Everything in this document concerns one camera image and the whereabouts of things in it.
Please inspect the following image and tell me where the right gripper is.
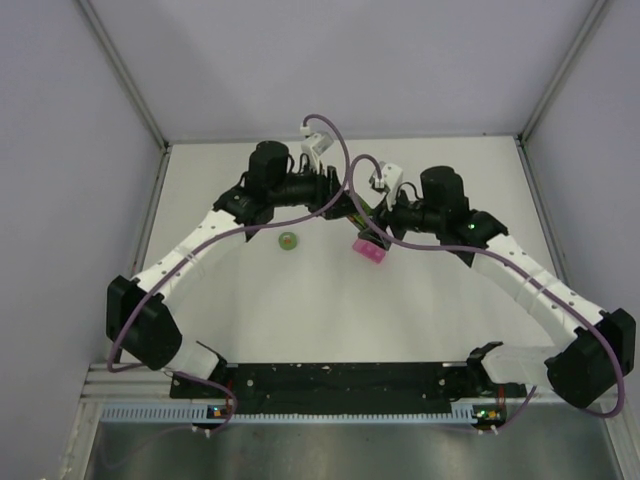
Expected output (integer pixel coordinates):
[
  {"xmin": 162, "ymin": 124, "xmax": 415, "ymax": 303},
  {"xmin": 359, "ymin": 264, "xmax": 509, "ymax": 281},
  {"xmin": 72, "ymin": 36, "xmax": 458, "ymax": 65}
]
[{"xmin": 359, "ymin": 185, "xmax": 444, "ymax": 250}]

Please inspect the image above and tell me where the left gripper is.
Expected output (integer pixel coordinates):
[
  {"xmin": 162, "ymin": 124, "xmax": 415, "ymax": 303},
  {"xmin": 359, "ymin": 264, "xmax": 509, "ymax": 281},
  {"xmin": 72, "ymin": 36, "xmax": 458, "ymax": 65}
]
[{"xmin": 268, "ymin": 158, "xmax": 360, "ymax": 219}]

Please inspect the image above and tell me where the green pill bottle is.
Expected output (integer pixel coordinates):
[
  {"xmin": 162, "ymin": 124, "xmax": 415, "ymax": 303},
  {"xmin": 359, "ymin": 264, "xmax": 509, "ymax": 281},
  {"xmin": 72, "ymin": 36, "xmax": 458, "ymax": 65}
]
[{"xmin": 349, "ymin": 197, "xmax": 376, "ymax": 234}]

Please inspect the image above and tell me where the green bottle cap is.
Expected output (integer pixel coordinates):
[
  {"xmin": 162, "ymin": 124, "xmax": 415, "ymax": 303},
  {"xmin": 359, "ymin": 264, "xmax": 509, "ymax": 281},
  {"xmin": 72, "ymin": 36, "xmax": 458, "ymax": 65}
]
[{"xmin": 278, "ymin": 231, "xmax": 299, "ymax": 251}]

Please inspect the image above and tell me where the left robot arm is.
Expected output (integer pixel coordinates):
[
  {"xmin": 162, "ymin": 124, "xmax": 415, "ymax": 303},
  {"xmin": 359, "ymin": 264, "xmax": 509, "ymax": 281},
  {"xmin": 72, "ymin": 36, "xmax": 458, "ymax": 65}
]
[{"xmin": 106, "ymin": 141, "xmax": 349, "ymax": 397}]

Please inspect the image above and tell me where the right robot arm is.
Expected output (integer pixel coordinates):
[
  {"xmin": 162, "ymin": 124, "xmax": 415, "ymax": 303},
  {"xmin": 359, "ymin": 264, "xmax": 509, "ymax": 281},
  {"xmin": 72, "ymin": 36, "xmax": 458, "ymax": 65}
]
[{"xmin": 370, "ymin": 164, "xmax": 636, "ymax": 409}]

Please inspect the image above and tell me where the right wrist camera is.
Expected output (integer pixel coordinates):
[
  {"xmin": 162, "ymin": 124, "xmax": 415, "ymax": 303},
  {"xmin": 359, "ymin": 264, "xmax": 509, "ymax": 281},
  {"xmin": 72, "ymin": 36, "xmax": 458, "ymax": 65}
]
[{"xmin": 369, "ymin": 162, "xmax": 404, "ymax": 212}]

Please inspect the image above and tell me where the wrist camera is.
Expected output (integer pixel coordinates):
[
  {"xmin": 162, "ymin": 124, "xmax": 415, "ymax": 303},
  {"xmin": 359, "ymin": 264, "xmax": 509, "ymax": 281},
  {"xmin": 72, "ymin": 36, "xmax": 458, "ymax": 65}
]
[
  {"xmin": 300, "ymin": 124, "xmax": 334, "ymax": 171},
  {"xmin": 369, "ymin": 162, "xmax": 404, "ymax": 212}
]

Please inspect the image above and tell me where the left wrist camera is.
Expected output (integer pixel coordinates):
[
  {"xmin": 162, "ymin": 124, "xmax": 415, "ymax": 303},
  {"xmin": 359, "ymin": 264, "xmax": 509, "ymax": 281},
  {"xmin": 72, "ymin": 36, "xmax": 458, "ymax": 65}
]
[{"xmin": 300, "ymin": 124, "xmax": 334, "ymax": 171}]

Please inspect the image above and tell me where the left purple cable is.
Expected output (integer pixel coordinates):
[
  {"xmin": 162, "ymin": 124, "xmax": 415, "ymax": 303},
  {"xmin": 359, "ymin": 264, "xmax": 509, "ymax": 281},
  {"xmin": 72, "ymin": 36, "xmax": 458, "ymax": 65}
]
[{"xmin": 107, "ymin": 114, "xmax": 381, "ymax": 375}]

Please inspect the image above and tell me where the purple cable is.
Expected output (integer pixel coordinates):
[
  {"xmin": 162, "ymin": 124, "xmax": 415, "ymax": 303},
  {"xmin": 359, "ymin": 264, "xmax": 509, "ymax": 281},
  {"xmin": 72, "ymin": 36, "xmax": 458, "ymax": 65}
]
[
  {"xmin": 107, "ymin": 114, "xmax": 381, "ymax": 375},
  {"xmin": 348, "ymin": 156, "xmax": 629, "ymax": 419}
]

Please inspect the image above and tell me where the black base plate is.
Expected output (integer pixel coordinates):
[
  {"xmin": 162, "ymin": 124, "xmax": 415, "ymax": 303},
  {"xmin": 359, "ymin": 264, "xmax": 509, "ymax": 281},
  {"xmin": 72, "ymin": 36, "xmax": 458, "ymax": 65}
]
[{"xmin": 169, "ymin": 362, "xmax": 529, "ymax": 416}]

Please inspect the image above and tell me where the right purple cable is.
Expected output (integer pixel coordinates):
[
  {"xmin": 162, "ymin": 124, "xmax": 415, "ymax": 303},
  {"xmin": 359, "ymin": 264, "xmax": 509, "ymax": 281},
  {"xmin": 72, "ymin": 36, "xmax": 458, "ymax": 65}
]
[{"xmin": 348, "ymin": 156, "xmax": 629, "ymax": 419}]

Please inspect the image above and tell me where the grey cable duct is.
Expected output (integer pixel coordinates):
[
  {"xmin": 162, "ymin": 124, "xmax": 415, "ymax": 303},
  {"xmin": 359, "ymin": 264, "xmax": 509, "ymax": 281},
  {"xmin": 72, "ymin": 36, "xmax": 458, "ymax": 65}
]
[{"xmin": 100, "ymin": 403, "xmax": 505, "ymax": 428}]

